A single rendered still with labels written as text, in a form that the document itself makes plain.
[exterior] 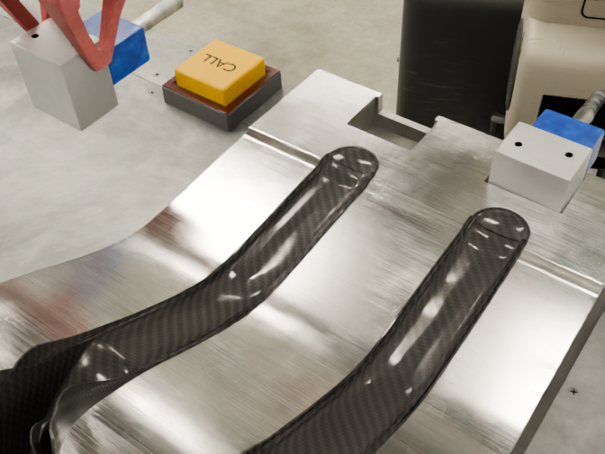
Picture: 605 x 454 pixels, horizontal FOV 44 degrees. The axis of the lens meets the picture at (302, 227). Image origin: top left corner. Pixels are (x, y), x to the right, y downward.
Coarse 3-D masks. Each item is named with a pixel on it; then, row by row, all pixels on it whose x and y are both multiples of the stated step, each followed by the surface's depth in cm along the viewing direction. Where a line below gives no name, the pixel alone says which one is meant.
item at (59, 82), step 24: (168, 0) 56; (48, 24) 51; (96, 24) 53; (120, 24) 53; (144, 24) 55; (24, 48) 49; (48, 48) 49; (72, 48) 49; (120, 48) 51; (144, 48) 53; (24, 72) 51; (48, 72) 49; (72, 72) 48; (96, 72) 50; (120, 72) 52; (48, 96) 51; (72, 96) 49; (96, 96) 51; (72, 120) 51; (96, 120) 52
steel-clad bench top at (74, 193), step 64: (0, 64) 77; (0, 128) 69; (64, 128) 69; (128, 128) 69; (192, 128) 68; (0, 192) 63; (64, 192) 63; (128, 192) 63; (0, 256) 58; (64, 256) 58; (576, 384) 49; (576, 448) 46
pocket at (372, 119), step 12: (372, 108) 56; (360, 120) 56; (372, 120) 57; (384, 120) 57; (396, 120) 56; (408, 120) 56; (372, 132) 57; (384, 132) 57; (396, 132) 57; (408, 132) 56; (420, 132) 55; (396, 144) 56; (408, 144) 56
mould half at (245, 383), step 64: (256, 128) 54; (320, 128) 54; (448, 128) 53; (192, 192) 50; (256, 192) 50; (384, 192) 49; (448, 192) 49; (576, 192) 48; (128, 256) 46; (192, 256) 47; (320, 256) 46; (384, 256) 46; (576, 256) 45; (0, 320) 38; (64, 320) 38; (256, 320) 42; (320, 320) 43; (384, 320) 43; (512, 320) 42; (576, 320) 42; (128, 384) 35; (192, 384) 36; (256, 384) 37; (320, 384) 39; (448, 384) 40; (512, 384) 40; (64, 448) 32; (128, 448) 32; (192, 448) 33; (384, 448) 35; (448, 448) 36; (512, 448) 37
